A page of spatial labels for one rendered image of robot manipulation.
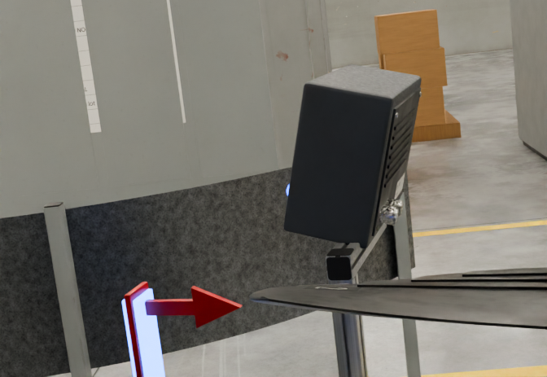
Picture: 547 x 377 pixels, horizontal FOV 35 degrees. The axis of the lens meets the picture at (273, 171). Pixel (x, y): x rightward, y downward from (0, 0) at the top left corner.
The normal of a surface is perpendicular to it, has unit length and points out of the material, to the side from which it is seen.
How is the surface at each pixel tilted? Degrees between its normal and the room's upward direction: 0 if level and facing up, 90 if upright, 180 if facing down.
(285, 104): 90
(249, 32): 90
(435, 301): 10
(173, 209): 90
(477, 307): 8
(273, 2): 90
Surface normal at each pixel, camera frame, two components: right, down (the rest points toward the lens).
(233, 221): 0.43, 0.11
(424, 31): -0.04, 0.18
